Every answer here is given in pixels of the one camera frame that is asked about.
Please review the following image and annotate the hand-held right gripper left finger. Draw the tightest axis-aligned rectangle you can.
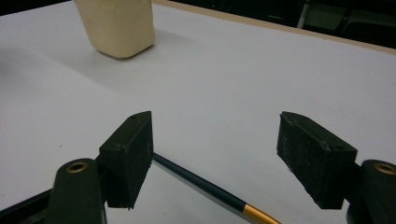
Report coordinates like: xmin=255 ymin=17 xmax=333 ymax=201
xmin=95 ymin=110 xmax=154 ymax=210

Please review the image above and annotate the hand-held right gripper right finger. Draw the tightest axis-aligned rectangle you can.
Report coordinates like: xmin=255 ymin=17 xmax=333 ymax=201
xmin=276 ymin=110 xmax=359 ymax=210

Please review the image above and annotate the dark pen with gold end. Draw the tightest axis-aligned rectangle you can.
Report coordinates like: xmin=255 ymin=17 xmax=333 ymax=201
xmin=151 ymin=152 xmax=283 ymax=224

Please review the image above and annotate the cream pen holder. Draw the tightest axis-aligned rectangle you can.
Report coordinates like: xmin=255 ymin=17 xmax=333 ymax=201
xmin=74 ymin=0 xmax=156 ymax=60

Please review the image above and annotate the white board sheet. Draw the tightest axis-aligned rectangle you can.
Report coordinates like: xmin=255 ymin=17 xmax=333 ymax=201
xmin=0 ymin=0 xmax=396 ymax=224

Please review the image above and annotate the desk with white legs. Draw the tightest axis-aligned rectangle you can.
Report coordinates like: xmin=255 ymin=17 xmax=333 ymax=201
xmin=297 ymin=0 xmax=314 ymax=30

